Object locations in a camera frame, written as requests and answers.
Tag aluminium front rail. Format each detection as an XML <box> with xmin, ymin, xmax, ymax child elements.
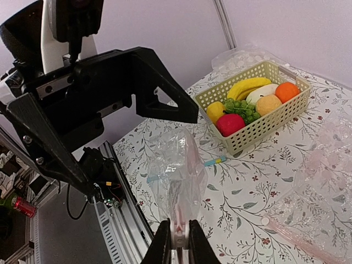
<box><xmin>94</xmin><ymin>141</ymin><xmax>153</xmax><ymax>263</ymax></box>

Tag cream perforated plastic basket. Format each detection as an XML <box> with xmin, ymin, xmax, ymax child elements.
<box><xmin>194</xmin><ymin>60</ymin><xmax>311</xmax><ymax>155</ymax></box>

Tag yellow toy banana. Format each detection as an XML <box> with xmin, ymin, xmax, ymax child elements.
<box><xmin>227</xmin><ymin>77</ymin><xmax>272</xmax><ymax>101</ymax></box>

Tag aluminium left corner post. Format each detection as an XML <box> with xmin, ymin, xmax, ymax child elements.
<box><xmin>213</xmin><ymin>0</ymin><xmax>237</xmax><ymax>50</ymax></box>

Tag floral patterned table mat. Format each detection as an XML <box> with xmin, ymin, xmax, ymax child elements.
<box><xmin>113</xmin><ymin>67</ymin><xmax>351</xmax><ymax>263</ymax></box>

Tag orange toy orange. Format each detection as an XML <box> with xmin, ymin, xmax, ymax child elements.
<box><xmin>275</xmin><ymin>82</ymin><xmax>300</xmax><ymax>103</ymax></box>

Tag green toy grapes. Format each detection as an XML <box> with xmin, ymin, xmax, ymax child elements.
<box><xmin>223</xmin><ymin>98</ymin><xmax>261</xmax><ymax>125</ymax></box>

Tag clear blue-zipper zip bag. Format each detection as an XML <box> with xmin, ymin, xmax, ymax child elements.
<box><xmin>262</xmin><ymin>113</ymin><xmax>351</xmax><ymax>263</ymax></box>

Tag red drink can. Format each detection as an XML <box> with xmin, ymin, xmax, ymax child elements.
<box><xmin>13</xmin><ymin>196</ymin><xmax>37</xmax><ymax>218</ymax></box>

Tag clear pink-zipper zip bag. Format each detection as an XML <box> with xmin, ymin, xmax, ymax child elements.
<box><xmin>147</xmin><ymin>128</ymin><xmax>208</xmax><ymax>249</ymax></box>

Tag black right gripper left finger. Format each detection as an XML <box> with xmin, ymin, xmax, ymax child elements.
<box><xmin>142</xmin><ymin>219</ymin><xmax>171</xmax><ymax>264</ymax></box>

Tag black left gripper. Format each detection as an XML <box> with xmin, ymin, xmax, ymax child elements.
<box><xmin>0</xmin><ymin>0</ymin><xmax>199</xmax><ymax>205</ymax></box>

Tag yellow toy lemon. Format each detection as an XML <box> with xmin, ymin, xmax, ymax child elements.
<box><xmin>206</xmin><ymin>101</ymin><xmax>226</xmax><ymax>125</ymax></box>

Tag bubble wrap sheet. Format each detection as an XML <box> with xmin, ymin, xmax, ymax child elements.
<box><xmin>211</xmin><ymin>47</ymin><xmax>285</xmax><ymax>73</ymax></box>

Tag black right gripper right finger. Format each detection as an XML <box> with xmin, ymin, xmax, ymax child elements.
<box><xmin>189</xmin><ymin>220</ymin><xmax>220</xmax><ymax>264</ymax></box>

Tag red toy apple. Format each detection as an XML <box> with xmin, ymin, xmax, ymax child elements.
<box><xmin>216</xmin><ymin>114</ymin><xmax>245</xmax><ymax>137</ymax></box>

